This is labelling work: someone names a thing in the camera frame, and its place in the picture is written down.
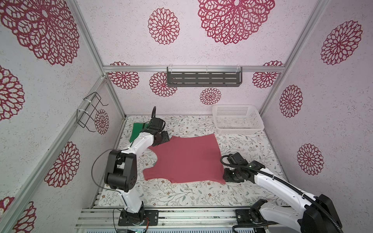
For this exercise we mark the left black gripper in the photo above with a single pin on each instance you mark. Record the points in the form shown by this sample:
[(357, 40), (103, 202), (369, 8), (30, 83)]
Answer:
[(165, 137)]

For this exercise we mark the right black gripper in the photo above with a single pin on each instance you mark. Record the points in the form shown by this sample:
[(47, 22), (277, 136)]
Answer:
[(226, 177)]

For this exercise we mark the green tank top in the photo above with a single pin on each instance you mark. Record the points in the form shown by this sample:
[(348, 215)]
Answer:
[(137, 129)]

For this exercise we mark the pink tank top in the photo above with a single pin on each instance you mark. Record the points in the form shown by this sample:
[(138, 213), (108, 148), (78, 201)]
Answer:
[(186, 160)]

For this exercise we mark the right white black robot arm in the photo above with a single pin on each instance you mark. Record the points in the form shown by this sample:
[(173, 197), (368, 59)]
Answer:
[(305, 213)]

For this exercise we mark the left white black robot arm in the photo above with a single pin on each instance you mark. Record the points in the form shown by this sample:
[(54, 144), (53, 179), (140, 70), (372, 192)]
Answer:
[(121, 169)]

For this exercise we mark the white plastic basket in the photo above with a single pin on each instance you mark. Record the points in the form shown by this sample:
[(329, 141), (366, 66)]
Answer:
[(237, 119)]

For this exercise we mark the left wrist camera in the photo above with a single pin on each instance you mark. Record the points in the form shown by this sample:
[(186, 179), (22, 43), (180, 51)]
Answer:
[(157, 124)]

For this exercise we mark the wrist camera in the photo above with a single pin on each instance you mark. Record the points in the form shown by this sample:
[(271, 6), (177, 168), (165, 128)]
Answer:
[(157, 124), (237, 159)]

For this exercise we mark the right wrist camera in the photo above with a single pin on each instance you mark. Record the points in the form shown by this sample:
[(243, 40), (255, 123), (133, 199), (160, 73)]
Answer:
[(237, 159)]

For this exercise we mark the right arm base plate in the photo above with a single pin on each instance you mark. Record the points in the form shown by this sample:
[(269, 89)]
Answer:
[(251, 218)]

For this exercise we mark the grey slotted wall shelf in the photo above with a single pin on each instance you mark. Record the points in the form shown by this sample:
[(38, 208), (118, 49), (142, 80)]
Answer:
[(191, 78)]

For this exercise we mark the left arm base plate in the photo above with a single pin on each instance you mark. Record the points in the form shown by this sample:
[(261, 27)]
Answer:
[(143, 218)]

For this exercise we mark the black wire wall rack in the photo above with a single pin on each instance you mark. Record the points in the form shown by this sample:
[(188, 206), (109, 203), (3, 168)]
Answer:
[(93, 117)]

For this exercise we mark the aluminium mounting rail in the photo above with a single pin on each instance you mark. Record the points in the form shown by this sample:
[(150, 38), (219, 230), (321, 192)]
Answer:
[(178, 217)]

